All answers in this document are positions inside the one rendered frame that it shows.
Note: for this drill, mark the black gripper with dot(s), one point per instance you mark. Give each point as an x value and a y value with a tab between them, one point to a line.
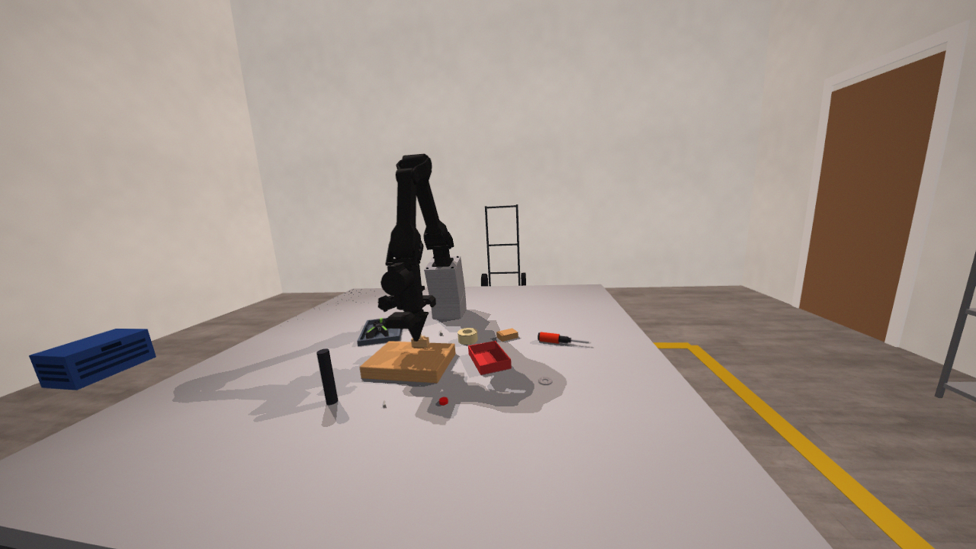
411	300

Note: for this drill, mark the red-handled screwdriver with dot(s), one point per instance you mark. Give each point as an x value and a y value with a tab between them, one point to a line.
555	338

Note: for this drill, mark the red open tray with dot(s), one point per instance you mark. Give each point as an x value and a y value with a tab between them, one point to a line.
489	357

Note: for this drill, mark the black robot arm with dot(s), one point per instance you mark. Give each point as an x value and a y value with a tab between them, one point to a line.
403	270

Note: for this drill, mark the beige ring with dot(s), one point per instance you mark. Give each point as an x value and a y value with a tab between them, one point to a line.
467	339

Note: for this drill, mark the light wooden board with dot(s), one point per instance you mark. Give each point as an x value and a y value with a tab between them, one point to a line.
401	361

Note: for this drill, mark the black cylinder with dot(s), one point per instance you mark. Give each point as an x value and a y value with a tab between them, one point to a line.
329	385

